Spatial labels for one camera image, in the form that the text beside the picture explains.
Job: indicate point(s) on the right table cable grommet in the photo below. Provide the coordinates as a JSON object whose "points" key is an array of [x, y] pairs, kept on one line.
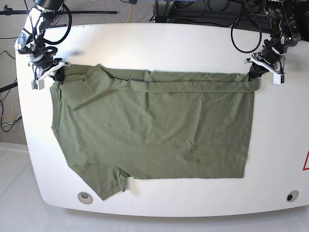
{"points": [[292, 196]]}

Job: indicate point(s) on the red triangle sticker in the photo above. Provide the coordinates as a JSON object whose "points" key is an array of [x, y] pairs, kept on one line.
{"points": [[305, 166]]}

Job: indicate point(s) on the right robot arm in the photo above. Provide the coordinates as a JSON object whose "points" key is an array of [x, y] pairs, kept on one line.
{"points": [[39, 50]]}

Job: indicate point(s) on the table cable grommet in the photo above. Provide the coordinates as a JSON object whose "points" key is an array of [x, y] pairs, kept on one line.
{"points": [[292, 196], [85, 198]]}

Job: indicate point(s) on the left table cable grommet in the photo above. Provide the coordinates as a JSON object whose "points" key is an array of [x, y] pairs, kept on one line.
{"points": [[85, 198]]}

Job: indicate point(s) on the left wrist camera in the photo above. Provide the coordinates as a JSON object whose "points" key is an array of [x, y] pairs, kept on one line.
{"points": [[279, 79]]}

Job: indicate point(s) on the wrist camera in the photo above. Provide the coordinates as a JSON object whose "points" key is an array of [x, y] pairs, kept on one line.
{"points": [[279, 79], [37, 84]]}

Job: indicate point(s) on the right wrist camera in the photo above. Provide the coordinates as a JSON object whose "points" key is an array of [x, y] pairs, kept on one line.
{"points": [[37, 84]]}

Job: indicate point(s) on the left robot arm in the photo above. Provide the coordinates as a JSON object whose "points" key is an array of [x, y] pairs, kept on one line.
{"points": [[284, 34]]}

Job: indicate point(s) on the olive green T-shirt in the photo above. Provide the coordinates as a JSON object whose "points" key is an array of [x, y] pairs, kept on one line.
{"points": [[113, 124]]}

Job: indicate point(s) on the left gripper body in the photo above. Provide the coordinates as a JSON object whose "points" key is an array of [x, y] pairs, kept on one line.
{"points": [[273, 63]]}

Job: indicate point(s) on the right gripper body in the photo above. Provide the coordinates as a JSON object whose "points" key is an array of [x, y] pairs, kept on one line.
{"points": [[47, 68]]}

